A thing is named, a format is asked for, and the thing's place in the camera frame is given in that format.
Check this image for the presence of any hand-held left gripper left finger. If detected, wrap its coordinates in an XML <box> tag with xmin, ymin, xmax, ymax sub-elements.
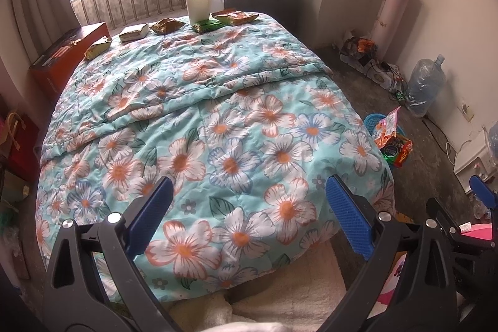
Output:
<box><xmin>42</xmin><ymin>175</ymin><xmax>174</xmax><ymax>332</ymax></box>

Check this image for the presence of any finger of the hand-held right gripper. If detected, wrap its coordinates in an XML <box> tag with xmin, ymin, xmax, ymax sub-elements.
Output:
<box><xmin>469</xmin><ymin>174</ymin><xmax>498</xmax><ymax>210</ymax></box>
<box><xmin>426</xmin><ymin>197</ymin><xmax>462</xmax><ymax>238</ymax></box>

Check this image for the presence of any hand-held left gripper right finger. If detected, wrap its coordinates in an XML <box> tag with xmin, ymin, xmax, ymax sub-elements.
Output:
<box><xmin>323</xmin><ymin>174</ymin><xmax>463</xmax><ymax>332</ymax></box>

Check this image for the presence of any green red chip bag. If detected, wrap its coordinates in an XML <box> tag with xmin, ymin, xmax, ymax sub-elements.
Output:
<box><xmin>381</xmin><ymin>133</ymin><xmax>413</xmax><ymax>168</ymax></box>

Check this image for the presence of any pale yellow snack bag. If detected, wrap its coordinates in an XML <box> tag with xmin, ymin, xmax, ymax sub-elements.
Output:
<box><xmin>371</xmin><ymin>106</ymin><xmax>403</xmax><ymax>150</ymax></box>

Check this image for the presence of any blue plastic waste basket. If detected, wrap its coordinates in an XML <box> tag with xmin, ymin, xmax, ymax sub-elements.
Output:
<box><xmin>364</xmin><ymin>113</ymin><xmax>413</xmax><ymax>169</ymax></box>

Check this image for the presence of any blue dispenser water bottle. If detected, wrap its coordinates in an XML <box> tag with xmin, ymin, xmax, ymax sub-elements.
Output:
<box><xmin>486</xmin><ymin>122</ymin><xmax>498</xmax><ymax>157</ymax></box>

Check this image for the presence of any person's pink printed clothing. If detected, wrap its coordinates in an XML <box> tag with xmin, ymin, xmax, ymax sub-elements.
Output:
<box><xmin>379</xmin><ymin>224</ymin><xmax>498</xmax><ymax>313</ymax></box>

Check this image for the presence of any person's cream fleece leg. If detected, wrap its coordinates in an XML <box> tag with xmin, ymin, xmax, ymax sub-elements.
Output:
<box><xmin>202</xmin><ymin>242</ymin><xmax>349</xmax><ymax>332</ymax></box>

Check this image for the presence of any large clear water jug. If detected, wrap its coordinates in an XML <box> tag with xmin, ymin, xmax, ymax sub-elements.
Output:
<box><xmin>406</xmin><ymin>54</ymin><xmax>446</xmax><ymax>117</ymax></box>

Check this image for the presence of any floral light blue blanket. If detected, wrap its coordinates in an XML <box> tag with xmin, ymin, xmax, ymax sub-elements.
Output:
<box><xmin>37</xmin><ymin>11</ymin><xmax>395</xmax><ymax>303</ymax></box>

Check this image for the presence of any green box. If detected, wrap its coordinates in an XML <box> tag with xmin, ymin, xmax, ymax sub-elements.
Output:
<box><xmin>0</xmin><ymin>171</ymin><xmax>30</xmax><ymax>204</ymax></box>

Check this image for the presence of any red gift bag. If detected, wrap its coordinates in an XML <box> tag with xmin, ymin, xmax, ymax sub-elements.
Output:
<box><xmin>8</xmin><ymin>114</ymin><xmax>41</xmax><ymax>181</ymax></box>

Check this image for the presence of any white power strip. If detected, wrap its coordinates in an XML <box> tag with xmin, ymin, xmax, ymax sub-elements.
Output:
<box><xmin>362</xmin><ymin>60</ymin><xmax>407</xmax><ymax>99</ymax></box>

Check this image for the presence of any orange snack bag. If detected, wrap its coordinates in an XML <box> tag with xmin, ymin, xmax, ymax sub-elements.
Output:
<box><xmin>344</xmin><ymin>37</ymin><xmax>376</xmax><ymax>56</ymax></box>

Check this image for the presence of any yellow snack packet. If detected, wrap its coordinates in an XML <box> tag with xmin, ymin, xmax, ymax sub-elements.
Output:
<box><xmin>84</xmin><ymin>37</ymin><xmax>113</xmax><ymax>60</ymax></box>

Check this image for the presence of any beige snack packet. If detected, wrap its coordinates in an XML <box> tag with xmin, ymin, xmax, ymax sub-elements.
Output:
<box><xmin>119</xmin><ymin>25</ymin><xmax>149</xmax><ymax>43</ymax></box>

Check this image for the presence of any red cardboard box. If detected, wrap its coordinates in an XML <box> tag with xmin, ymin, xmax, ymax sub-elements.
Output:
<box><xmin>30</xmin><ymin>22</ymin><xmax>110</xmax><ymax>95</ymax></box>

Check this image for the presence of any green snack packet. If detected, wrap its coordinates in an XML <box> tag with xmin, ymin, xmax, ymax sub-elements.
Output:
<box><xmin>192</xmin><ymin>19</ymin><xmax>222</xmax><ymax>33</ymax></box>

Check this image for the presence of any white printed paper roll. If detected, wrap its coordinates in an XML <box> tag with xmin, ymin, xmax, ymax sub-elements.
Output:
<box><xmin>369</xmin><ymin>0</ymin><xmax>413</xmax><ymax>53</ymax></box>

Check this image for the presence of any white paper cup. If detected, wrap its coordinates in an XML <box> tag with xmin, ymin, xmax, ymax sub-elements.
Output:
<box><xmin>184</xmin><ymin>0</ymin><xmax>214</xmax><ymax>25</ymax></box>

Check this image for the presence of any orange brown snack packet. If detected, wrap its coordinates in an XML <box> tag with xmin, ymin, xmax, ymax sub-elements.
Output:
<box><xmin>212</xmin><ymin>10</ymin><xmax>259</xmax><ymax>26</ymax></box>

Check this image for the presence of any grey cabinet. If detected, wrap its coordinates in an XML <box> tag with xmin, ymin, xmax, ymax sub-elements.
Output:
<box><xmin>205</xmin><ymin>0</ymin><xmax>304</xmax><ymax>41</ymax></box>

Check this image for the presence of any grey striped curtain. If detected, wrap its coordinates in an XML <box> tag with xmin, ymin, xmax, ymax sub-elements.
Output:
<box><xmin>0</xmin><ymin>0</ymin><xmax>78</xmax><ymax>84</ymax></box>

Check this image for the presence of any wall socket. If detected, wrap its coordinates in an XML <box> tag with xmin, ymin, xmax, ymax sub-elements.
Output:
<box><xmin>459</xmin><ymin>101</ymin><xmax>475</xmax><ymax>123</ymax></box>

